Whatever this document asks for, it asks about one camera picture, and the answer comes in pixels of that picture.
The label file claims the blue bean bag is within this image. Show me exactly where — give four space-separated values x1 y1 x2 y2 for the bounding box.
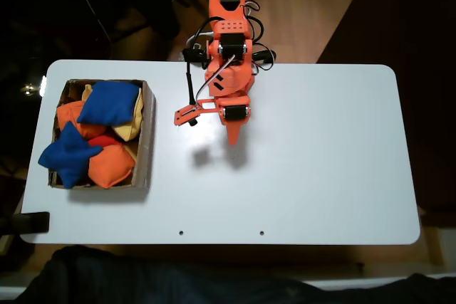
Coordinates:
37 120 104 189
76 80 140 127

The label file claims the cardboard box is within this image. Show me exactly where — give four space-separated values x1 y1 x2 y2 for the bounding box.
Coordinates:
47 78 157 191

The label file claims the yellow bean bag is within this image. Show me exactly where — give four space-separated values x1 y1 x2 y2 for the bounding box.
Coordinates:
81 83 95 103
110 86 145 143

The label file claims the orange bean bag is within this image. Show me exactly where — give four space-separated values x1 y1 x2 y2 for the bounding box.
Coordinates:
56 100 108 140
87 144 138 190

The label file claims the red bean bag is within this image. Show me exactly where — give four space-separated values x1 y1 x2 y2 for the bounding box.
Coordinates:
87 134 124 149

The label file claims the person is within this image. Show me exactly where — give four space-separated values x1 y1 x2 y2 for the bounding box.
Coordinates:
14 245 456 304

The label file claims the black clamp with bar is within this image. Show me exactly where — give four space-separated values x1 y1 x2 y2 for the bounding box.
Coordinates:
0 211 51 236

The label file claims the orange camera mount plate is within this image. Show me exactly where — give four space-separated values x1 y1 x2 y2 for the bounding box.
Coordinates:
173 99 224 127

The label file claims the black camera cable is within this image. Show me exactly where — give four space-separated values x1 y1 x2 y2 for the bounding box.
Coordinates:
184 15 214 106

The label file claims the thick black cable loop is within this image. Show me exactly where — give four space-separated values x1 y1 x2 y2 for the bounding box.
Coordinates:
251 42 277 74

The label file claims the black cable plug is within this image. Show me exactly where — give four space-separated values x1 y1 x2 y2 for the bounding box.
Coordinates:
182 46 209 63

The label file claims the white cable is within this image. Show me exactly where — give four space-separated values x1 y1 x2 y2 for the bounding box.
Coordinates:
187 31 214 51

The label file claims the thin black wrist wire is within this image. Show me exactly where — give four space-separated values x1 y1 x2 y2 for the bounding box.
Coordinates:
245 15 265 43

